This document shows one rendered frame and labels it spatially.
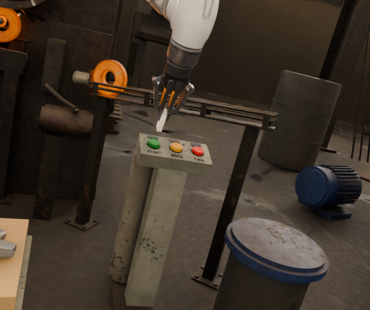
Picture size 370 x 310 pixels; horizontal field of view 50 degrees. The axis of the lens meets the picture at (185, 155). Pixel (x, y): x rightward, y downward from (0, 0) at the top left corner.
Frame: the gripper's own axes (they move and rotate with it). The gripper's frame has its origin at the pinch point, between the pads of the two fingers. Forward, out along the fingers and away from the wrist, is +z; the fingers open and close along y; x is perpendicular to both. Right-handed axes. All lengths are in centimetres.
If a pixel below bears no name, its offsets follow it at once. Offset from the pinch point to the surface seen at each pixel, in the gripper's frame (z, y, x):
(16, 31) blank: 16, 54, -74
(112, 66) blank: 13, 13, -55
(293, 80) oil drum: 65, -164, -210
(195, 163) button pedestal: 10.1, -13.6, 6.0
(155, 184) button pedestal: 19.3, -2.6, 7.9
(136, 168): 26.1, 1.7, -6.7
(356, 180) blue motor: 76, -173, -87
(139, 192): 32.9, -1.1, -1.9
